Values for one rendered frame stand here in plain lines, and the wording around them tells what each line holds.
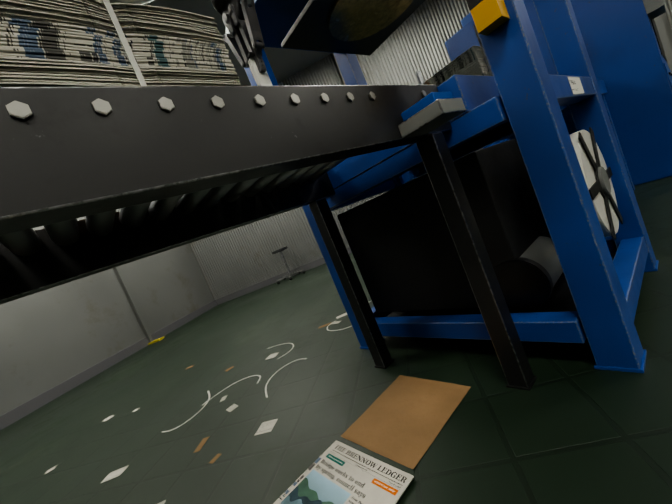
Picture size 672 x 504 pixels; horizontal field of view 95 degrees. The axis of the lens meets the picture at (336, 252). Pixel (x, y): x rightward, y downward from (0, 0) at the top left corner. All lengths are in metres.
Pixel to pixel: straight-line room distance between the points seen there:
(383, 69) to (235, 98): 5.67
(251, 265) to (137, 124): 6.10
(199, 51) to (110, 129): 0.34
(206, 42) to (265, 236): 5.63
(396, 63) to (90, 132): 5.86
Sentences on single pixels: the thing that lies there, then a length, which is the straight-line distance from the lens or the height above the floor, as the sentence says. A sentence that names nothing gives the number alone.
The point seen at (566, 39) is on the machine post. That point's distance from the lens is 1.46.
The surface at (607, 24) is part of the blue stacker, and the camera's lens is 3.19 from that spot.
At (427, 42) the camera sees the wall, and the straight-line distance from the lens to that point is 6.27.
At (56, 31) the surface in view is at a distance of 0.66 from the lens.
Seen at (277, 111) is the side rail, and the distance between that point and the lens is 0.52.
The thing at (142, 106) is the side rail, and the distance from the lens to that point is 0.45.
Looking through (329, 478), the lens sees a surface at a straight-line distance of 0.93.
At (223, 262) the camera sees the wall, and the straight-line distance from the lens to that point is 6.76.
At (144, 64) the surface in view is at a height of 0.92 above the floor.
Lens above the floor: 0.56
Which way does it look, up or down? 4 degrees down
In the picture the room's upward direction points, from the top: 23 degrees counter-clockwise
